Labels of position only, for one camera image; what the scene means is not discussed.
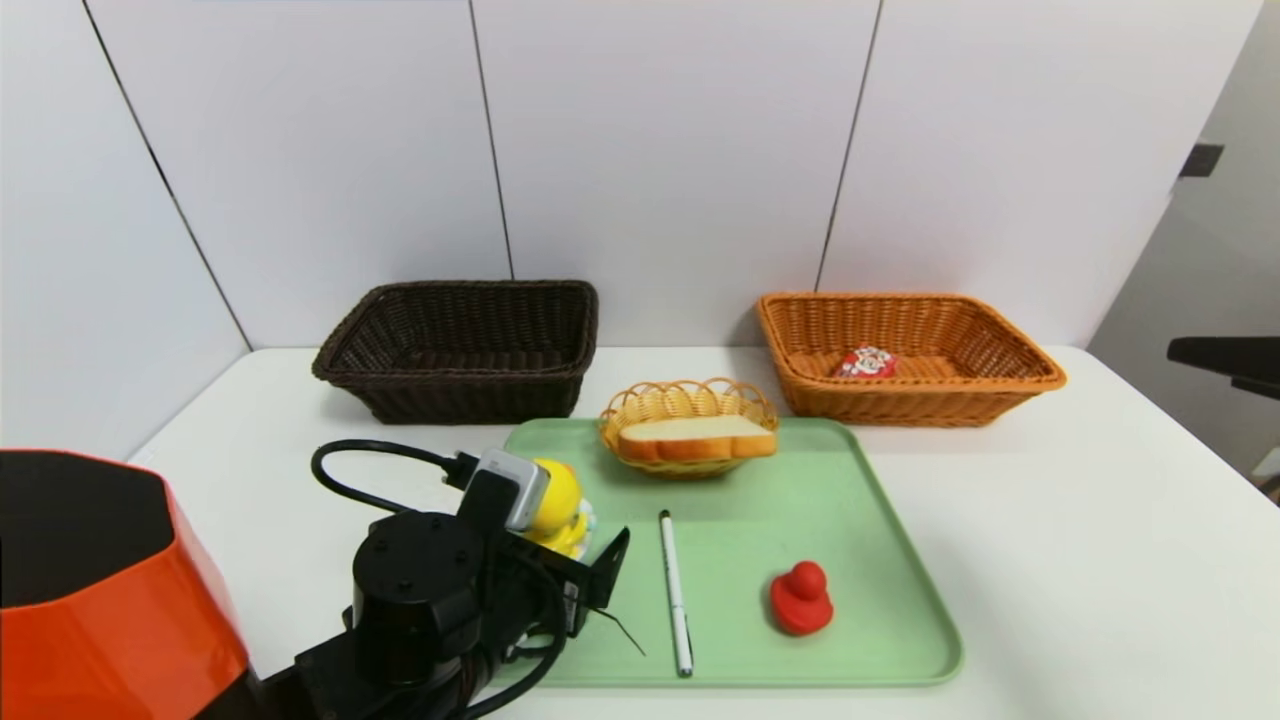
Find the red milk carton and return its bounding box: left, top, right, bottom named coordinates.
left=833, top=346, right=899, bottom=380

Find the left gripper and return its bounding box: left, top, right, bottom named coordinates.
left=504, top=526, right=631, bottom=639

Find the toast bread slice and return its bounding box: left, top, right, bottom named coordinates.
left=616, top=415, right=778, bottom=464

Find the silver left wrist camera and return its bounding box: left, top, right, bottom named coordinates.
left=478, top=449, right=551, bottom=533

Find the red rubber duck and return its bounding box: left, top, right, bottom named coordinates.
left=770, top=561, right=835, bottom=637

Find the small yellow wicker basket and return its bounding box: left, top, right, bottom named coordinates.
left=599, top=378, right=779, bottom=480

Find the light green plastic tray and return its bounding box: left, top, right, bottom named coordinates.
left=490, top=417, right=964, bottom=688

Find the yellow chick toy car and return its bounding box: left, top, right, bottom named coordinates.
left=522, top=458, right=597, bottom=558

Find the dark brown wicker basket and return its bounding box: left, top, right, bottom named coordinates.
left=312, top=280, right=599, bottom=425

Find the orange wicker basket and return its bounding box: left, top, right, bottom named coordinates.
left=756, top=292, right=1067, bottom=428

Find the white pen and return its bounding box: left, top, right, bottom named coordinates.
left=658, top=510, right=694, bottom=678

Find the thin black zip tie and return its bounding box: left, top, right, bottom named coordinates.
left=590, top=603, right=647, bottom=658

